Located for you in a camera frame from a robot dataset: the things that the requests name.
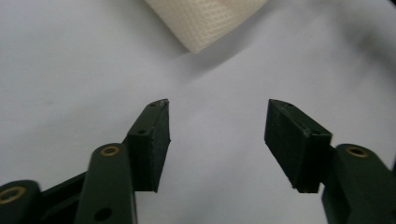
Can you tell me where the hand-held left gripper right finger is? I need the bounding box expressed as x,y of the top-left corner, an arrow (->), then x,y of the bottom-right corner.
263,98 -> 333,194

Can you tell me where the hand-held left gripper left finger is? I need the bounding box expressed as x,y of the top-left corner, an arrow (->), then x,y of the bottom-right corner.
123,98 -> 172,193

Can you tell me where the white mesh laundry bag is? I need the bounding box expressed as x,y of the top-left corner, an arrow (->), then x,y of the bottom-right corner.
143,0 -> 269,54

